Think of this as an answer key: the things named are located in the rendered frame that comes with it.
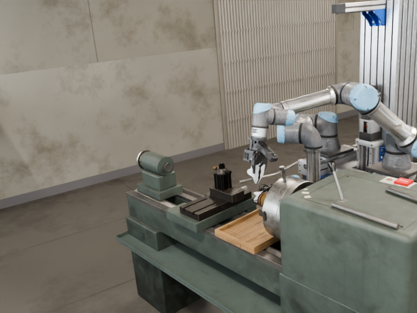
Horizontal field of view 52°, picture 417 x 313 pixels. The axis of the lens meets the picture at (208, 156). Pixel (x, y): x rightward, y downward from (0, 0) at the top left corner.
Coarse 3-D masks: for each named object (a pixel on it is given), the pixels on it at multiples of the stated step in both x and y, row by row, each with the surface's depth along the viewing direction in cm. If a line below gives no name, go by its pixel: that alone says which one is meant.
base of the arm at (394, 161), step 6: (384, 156) 235; (390, 156) 229; (396, 156) 227; (402, 156) 227; (408, 156) 228; (384, 162) 233; (390, 162) 229; (396, 162) 227; (402, 162) 227; (408, 162) 228; (384, 168) 233; (390, 168) 229; (396, 168) 227; (402, 168) 227; (408, 168) 228
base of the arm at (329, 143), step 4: (324, 136) 268; (328, 136) 267; (332, 136) 267; (336, 136) 269; (324, 140) 269; (328, 140) 268; (332, 140) 268; (336, 140) 269; (324, 144) 269; (328, 144) 269; (332, 144) 268; (336, 144) 268; (324, 148) 269; (328, 148) 268; (332, 148) 268; (336, 148) 268; (340, 148) 272
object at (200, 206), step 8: (248, 192) 267; (200, 200) 262; (208, 200) 261; (216, 200) 260; (224, 200) 259; (240, 200) 263; (184, 208) 254; (192, 208) 251; (200, 208) 250; (208, 208) 250; (216, 208) 251; (224, 208) 255; (192, 216) 248; (200, 216) 244; (208, 216) 248
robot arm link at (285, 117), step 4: (272, 108) 202; (276, 108) 199; (280, 108) 198; (276, 112) 193; (280, 112) 193; (284, 112) 194; (288, 112) 194; (292, 112) 195; (276, 116) 192; (280, 116) 193; (284, 116) 193; (288, 116) 194; (292, 116) 194; (276, 120) 193; (280, 120) 193; (284, 120) 194; (288, 120) 194; (292, 120) 195; (272, 124) 195; (276, 124) 195; (280, 124) 195; (284, 124) 195; (288, 124) 196; (292, 124) 196
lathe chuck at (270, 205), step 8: (288, 176) 214; (280, 184) 207; (288, 184) 205; (272, 192) 206; (280, 192) 203; (264, 200) 207; (272, 200) 204; (264, 208) 206; (272, 208) 203; (272, 216) 203; (264, 224) 209; (272, 224) 204; (272, 232) 208
